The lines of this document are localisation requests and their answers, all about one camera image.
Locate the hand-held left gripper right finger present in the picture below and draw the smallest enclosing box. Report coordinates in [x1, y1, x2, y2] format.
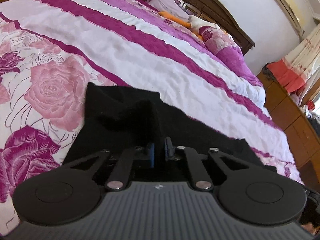
[164, 137, 277, 191]

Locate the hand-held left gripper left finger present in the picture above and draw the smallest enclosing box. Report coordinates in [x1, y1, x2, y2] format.
[62, 142, 155, 190]

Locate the black cardigan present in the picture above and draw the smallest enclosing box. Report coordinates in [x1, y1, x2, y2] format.
[61, 82, 278, 180]

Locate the dark cloth pile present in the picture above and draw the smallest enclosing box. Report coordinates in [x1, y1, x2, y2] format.
[306, 110, 320, 141]

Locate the wooden cabinet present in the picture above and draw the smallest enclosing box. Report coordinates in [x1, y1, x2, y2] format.
[257, 66, 320, 188]

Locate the purple floral duvet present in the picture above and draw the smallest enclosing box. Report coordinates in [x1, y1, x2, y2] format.
[0, 0, 304, 230]

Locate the folded purple floral quilt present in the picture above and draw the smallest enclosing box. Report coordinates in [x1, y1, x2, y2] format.
[201, 25, 266, 88]

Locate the orange-red cloth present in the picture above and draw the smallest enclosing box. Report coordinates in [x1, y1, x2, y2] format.
[266, 59, 307, 94]

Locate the white plush duck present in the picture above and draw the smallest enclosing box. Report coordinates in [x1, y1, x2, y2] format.
[159, 10, 222, 41]

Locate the dark wooden headboard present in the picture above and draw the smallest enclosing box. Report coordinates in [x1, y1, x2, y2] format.
[122, 0, 256, 55]

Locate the light purple pillow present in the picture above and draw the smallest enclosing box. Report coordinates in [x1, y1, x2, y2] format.
[146, 0, 191, 23]

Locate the floral curtain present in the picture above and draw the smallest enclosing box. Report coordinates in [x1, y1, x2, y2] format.
[282, 22, 320, 106]

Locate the wall air conditioner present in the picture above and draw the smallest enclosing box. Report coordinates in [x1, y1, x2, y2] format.
[270, 0, 307, 39]

